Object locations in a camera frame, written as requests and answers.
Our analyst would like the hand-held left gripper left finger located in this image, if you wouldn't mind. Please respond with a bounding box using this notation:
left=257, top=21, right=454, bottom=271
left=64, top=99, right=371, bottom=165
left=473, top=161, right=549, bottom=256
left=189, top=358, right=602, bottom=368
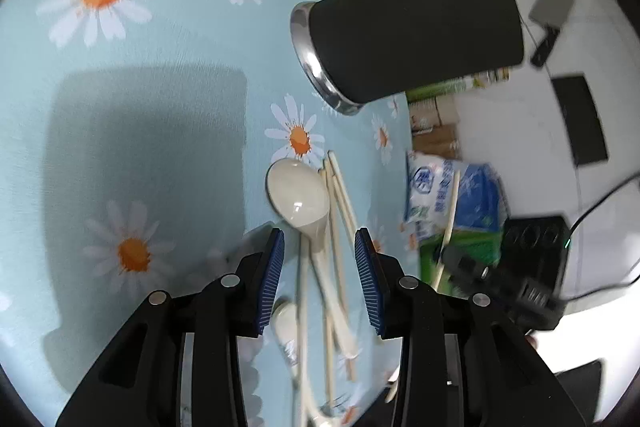
left=55, top=228, right=286, bottom=427

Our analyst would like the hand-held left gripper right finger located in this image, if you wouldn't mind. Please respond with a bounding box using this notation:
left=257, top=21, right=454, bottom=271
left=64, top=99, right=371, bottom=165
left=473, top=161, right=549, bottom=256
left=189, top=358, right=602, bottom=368
left=354, top=228, right=586, bottom=427

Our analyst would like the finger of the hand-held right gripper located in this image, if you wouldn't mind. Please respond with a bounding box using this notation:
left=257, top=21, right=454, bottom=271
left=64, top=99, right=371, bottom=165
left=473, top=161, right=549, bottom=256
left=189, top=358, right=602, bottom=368
left=440, top=246, right=507, bottom=299

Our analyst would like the small white ceramic spoon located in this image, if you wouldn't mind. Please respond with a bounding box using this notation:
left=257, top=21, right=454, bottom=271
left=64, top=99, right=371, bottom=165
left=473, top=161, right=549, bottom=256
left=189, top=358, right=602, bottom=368
left=271, top=301, right=351, bottom=427

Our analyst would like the large white ceramic spoon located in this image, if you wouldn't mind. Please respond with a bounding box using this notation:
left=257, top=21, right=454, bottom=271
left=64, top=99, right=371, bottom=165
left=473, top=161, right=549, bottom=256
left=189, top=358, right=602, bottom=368
left=266, top=158, right=360, bottom=360

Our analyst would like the black utensil holder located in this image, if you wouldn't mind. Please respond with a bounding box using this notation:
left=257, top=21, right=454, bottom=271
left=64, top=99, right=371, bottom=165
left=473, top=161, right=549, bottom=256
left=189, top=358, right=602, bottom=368
left=290, top=0, right=525, bottom=116

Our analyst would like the green packet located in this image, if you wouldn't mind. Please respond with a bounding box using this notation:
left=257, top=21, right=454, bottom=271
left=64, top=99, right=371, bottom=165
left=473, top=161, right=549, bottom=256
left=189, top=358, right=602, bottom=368
left=419, top=227, right=504, bottom=299

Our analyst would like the blue white plastic bag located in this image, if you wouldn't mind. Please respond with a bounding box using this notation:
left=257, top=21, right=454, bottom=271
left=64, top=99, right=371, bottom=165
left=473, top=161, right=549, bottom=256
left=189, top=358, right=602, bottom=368
left=404, top=151, right=509, bottom=254

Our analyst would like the cardboard box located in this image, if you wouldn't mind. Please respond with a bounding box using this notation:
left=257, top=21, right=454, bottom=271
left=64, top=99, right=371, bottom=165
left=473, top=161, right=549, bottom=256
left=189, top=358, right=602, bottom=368
left=410, top=95, right=464, bottom=158

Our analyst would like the green white carton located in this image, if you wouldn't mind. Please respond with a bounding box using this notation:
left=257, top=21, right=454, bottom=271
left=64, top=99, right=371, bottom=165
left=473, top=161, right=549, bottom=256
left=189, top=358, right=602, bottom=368
left=406, top=68, right=511, bottom=102

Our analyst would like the black cable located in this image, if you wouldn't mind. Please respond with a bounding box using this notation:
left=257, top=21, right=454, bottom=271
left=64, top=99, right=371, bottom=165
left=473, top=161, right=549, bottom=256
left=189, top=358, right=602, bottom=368
left=559, top=173, right=640, bottom=305

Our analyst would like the black wall panel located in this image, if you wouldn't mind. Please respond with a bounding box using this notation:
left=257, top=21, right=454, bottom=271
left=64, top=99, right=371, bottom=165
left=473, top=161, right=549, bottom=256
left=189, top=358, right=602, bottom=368
left=551, top=74, right=609, bottom=166

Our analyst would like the steel cleaver black handle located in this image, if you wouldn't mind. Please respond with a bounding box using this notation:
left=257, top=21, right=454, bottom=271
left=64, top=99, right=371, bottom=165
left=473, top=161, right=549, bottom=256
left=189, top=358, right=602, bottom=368
left=528, top=0, right=577, bottom=68

